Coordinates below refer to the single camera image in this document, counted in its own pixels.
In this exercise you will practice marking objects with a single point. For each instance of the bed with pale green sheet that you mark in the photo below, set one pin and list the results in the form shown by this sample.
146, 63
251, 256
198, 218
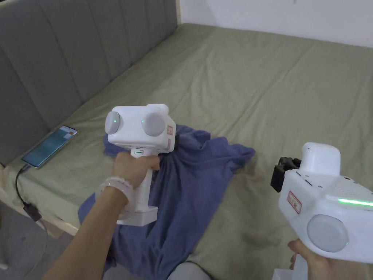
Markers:
247, 96

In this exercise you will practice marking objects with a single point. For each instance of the dark blue shirt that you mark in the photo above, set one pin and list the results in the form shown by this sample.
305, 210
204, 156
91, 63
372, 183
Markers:
189, 186

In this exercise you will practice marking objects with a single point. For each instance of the person's left hand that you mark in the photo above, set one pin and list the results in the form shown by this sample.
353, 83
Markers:
128, 167

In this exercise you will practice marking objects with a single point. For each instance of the smartphone with lit screen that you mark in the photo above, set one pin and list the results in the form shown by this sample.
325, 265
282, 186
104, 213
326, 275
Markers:
49, 145

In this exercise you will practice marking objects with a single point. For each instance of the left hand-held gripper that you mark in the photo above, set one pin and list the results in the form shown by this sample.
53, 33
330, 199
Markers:
137, 125

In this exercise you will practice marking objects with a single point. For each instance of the person's right hand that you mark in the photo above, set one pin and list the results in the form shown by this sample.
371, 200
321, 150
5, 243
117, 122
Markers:
335, 269

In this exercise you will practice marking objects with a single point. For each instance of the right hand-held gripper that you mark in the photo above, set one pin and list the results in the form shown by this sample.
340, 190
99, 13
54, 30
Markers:
317, 201

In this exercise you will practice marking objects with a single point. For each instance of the grey padded headboard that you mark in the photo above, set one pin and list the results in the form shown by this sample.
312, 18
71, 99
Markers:
58, 49

